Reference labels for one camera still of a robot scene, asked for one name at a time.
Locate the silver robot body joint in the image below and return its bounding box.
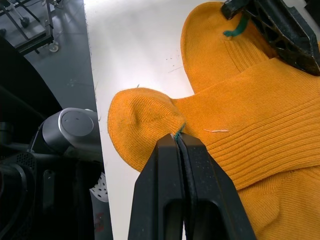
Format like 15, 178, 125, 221
27, 107, 102, 161

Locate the black metal frame cart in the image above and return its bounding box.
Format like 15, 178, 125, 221
0, 0, 61, 55

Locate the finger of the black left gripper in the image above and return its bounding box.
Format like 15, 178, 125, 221
220, 0, 251, 20
246, 0, 320, 77

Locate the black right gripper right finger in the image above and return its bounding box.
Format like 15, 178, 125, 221
178, 133, 259, 240

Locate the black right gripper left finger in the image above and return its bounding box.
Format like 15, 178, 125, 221
127, 133, 186, 240

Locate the black robot body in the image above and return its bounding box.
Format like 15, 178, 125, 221
0, 37, 112, 240

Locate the orange ribbed sock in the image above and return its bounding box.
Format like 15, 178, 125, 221
107, 59, 320, 191
180, 1, 320, 240

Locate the white perforated robot part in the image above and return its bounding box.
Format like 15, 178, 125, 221
89, 171, 110, 204

